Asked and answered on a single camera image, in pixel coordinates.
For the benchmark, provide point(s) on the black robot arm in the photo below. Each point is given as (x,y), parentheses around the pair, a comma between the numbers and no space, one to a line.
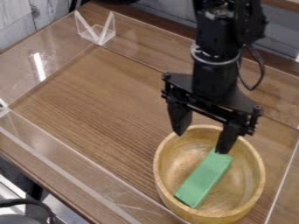
(229,26)

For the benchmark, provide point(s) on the clear acrylic corner bracket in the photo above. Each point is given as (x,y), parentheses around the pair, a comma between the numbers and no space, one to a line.
(99,34)

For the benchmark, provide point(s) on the brown wooden bowl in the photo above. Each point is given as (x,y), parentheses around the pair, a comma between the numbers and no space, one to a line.
(234,195)

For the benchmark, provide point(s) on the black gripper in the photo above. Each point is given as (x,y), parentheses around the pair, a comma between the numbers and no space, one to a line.
(209,91)

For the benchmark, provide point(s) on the green rectangular block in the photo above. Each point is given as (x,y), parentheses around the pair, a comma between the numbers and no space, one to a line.
(203,178)

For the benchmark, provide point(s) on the black metal table mount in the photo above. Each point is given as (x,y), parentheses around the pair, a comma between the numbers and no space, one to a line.
(38,213)

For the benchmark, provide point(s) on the clear acrylic tray wall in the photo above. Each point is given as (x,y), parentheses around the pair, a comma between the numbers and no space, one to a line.
(84,119)

